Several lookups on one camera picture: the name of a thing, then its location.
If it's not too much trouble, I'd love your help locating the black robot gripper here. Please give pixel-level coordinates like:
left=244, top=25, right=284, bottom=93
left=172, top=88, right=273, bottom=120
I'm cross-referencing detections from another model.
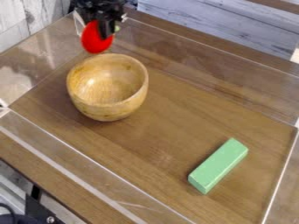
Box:
left=75, top=0, right=127, bottom=39

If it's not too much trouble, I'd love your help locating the red plush apple toy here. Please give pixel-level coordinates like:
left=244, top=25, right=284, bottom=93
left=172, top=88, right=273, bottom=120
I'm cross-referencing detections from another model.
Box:
left=81, top=20, right=114, bottom=54

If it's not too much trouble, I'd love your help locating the light wooden bowl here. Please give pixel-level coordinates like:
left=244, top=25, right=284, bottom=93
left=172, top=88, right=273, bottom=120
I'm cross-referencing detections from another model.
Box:
left=67, top=53, right=150, bottom=122

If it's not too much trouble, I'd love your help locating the green rectangular block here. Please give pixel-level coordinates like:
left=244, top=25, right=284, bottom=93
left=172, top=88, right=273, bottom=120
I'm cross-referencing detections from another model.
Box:
left=189, top=138, right=249, bottom=194

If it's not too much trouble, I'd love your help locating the black clamp with bolt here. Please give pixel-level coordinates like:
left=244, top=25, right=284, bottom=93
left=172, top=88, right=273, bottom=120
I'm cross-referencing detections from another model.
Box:
left=25, top=195, right=66, bottom=224

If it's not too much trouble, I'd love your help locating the clear acrylic corner bracket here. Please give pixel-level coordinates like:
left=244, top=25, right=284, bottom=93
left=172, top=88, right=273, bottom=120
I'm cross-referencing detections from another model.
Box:
left=73, top=11, right=97, bottom=38

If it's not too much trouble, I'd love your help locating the black cable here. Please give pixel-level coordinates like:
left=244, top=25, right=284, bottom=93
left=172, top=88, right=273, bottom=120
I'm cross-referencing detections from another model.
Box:
left=0, top=202, right=19, bottom=224

